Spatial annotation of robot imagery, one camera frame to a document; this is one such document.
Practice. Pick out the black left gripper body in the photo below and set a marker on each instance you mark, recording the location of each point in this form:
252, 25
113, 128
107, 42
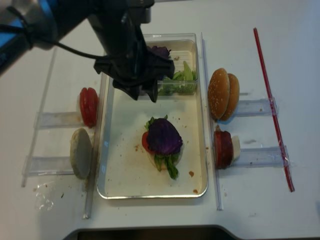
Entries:
128, 61

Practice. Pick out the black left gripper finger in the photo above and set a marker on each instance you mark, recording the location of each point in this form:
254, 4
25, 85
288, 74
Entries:
151, 88
133, 92

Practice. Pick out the purple lettuce leaf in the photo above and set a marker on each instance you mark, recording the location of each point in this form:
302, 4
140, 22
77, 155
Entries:
163, 138

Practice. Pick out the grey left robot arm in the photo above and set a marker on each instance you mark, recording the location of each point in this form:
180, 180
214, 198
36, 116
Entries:
26, 24

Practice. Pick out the green lettuce in container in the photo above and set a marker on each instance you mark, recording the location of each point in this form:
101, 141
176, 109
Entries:
183, 82

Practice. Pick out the purple lettuce in container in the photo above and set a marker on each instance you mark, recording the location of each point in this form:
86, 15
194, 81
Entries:
161, 51

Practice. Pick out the tomato slice on burger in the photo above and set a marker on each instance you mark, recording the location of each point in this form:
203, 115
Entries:
145, 143

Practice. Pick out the stack of tomato slices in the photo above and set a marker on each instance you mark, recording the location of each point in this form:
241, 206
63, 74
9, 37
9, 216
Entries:
88, 103

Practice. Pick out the clear plastic lettuce container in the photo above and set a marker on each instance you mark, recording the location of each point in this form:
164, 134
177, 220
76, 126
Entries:
182, 50

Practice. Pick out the green lettuce on burger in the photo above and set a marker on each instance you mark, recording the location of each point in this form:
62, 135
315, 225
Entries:
172, 170

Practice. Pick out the stack of sausage slices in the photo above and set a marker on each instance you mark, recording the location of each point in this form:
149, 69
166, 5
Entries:
223, 148

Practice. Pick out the metal tray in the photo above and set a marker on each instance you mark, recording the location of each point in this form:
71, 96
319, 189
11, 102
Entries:
125, 169

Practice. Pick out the sesame bun top front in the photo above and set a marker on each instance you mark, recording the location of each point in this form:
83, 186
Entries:
218, 93

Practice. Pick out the sesame bun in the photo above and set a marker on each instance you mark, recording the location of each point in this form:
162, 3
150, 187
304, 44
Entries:
218, 93
234, 95

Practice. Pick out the bottom bun on tray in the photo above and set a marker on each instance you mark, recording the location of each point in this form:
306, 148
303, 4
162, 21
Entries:
159, 160

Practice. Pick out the bun bottom standing left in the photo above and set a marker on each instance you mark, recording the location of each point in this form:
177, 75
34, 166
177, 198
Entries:
80, 153

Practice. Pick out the sesame bun top rear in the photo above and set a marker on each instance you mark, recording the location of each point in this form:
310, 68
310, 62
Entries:
234, 95

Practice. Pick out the white pusher block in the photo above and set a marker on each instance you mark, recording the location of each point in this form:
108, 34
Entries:
236, 148

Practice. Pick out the red straw strip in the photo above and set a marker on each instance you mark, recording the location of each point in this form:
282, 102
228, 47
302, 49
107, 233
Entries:
283, 149

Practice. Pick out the dark table edge panel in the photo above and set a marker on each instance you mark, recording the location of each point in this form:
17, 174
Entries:
156, 233

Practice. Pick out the clear long rail left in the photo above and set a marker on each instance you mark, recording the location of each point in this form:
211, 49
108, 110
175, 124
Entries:
95, 157

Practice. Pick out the clear long rail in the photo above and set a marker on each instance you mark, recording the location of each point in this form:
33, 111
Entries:
216, 176
95, 157

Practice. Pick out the clear outer rail far left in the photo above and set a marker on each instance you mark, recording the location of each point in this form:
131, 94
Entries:
37, 120

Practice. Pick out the clear rail for tomato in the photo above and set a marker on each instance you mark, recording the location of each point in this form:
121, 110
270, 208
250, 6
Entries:
55, 120

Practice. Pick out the clear long rail right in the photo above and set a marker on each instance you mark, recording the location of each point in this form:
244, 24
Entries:
216, 176

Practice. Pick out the clear rail for buns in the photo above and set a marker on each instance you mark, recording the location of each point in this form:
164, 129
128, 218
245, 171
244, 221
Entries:
260, 107

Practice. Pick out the clear rail for sausage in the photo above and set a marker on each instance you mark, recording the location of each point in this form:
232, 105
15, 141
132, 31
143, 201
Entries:
262, 157

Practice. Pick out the clear rail for bun bottom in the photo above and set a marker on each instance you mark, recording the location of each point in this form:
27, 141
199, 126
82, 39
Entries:
45, 166

